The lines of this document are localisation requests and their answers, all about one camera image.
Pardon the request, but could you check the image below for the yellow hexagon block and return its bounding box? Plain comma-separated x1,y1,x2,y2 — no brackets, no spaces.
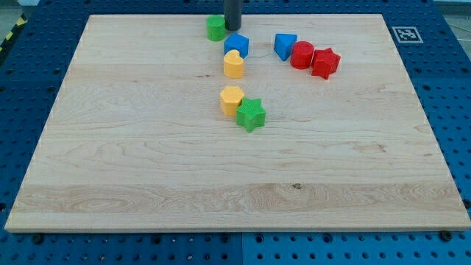
219,86,245,116

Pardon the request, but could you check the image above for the red cylinder block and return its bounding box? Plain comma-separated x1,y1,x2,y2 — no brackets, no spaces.
290,41,314,69

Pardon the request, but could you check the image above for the red star block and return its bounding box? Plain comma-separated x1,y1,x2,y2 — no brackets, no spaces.
311,48,341,80

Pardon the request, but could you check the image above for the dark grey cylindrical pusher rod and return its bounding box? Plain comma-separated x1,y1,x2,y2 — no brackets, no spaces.
224,0,242,31

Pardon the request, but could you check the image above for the green star block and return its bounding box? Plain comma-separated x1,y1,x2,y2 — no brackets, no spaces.
236,97,266,133

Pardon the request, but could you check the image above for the white fiducial marker tag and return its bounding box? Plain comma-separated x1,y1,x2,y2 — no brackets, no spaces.
392,26,423,43

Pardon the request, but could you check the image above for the blue triangle block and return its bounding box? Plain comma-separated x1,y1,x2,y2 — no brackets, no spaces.
274,33,297,61

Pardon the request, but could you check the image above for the yellow heart block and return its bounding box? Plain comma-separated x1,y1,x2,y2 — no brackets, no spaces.
223,49,244,79

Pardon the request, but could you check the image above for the blue cube block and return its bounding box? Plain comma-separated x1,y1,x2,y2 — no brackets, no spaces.
224,33,249,58

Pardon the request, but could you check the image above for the yellow black hazard tape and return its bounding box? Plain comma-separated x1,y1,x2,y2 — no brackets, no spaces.
1,13,28,54

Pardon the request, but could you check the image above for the green cylinder block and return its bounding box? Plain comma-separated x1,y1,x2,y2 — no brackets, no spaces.
206,15,226,41

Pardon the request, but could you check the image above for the light wooden board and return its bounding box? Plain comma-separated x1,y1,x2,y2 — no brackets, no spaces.
5,14,470,233

